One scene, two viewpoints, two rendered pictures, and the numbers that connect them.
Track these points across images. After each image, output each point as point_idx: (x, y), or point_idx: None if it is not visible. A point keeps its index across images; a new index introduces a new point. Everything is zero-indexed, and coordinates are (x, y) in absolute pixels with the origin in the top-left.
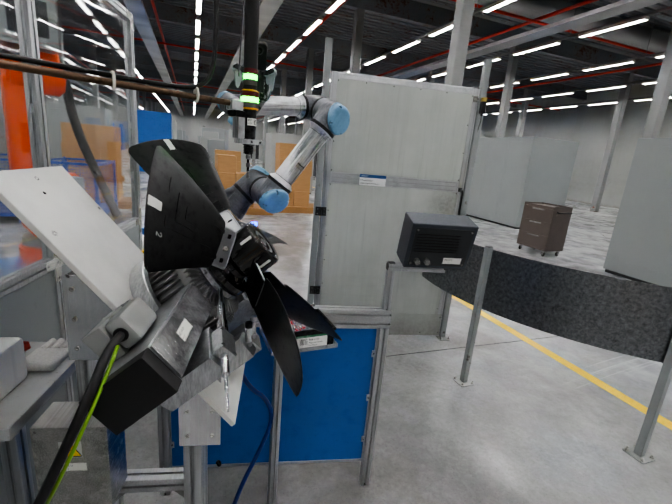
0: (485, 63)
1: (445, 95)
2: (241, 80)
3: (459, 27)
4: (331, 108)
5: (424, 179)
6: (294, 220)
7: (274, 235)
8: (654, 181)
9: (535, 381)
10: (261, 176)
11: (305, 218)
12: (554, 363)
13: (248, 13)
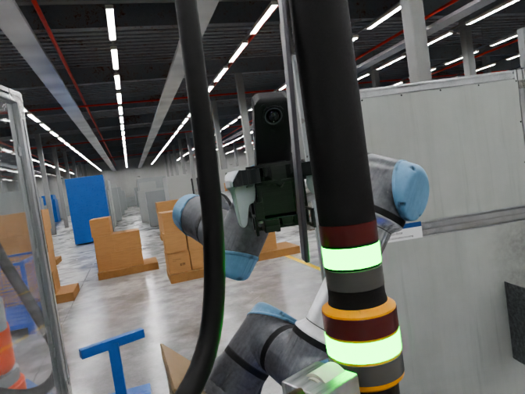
0: (522, 34)
1: (477, 89)
2: (249, 202)
3: (410, 9)
4: (396, 175)
5: (478, 213)
6: (266, 271)
7: (248, 301)
8: None
9: None
10: (278, 327)
11: (277, 265)
12: None
13: (314, 16)
